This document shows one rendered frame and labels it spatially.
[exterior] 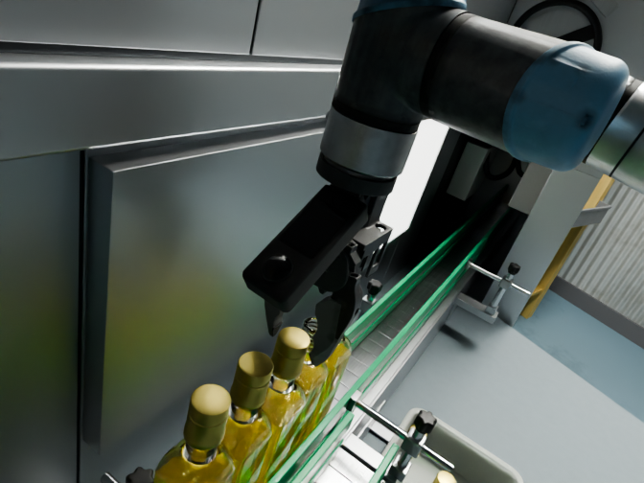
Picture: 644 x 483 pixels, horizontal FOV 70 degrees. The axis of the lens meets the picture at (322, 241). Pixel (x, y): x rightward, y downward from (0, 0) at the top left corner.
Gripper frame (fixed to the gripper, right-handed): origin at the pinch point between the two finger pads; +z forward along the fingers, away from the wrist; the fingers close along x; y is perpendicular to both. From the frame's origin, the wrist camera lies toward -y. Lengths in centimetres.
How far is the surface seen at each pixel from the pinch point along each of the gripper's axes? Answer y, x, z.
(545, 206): 102, -13, 3
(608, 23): 102, -5, -42
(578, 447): 67, -44, 40
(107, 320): -12.9, 12.1, -2.0
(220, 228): 0.4, 12.3, -7.5
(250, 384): -7.1, -0.5, 0.2
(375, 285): 41.1, 6.0, 14.3
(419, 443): 17.4, -15.2, 18.4
